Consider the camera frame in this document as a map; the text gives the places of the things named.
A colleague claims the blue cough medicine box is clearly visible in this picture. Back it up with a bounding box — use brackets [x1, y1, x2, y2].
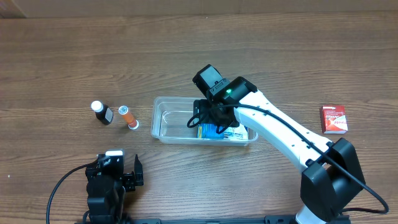
[197, 123, 224, 139]

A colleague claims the dark syrup bottle white cap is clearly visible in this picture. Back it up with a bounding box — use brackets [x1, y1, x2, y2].
[91, 100, 114, 125]

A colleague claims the orange tablet tube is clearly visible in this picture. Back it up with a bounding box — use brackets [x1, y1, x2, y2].
[118, 105, 139, 130]

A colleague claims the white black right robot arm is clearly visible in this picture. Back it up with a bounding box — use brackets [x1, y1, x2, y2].
[193, 77, 364, 223]

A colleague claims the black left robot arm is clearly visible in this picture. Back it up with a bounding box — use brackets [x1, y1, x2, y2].
[85, 151, 144, 224]

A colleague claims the white blue Hansaplast box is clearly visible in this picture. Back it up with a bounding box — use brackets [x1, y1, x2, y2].
[223, 124, 248, 141]

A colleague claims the clear plastic container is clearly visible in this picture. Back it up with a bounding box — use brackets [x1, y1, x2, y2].
[151, 96, 259, 146]

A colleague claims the red white medicine box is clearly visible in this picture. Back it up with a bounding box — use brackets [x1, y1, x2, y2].
[320, 105, 348, 134]

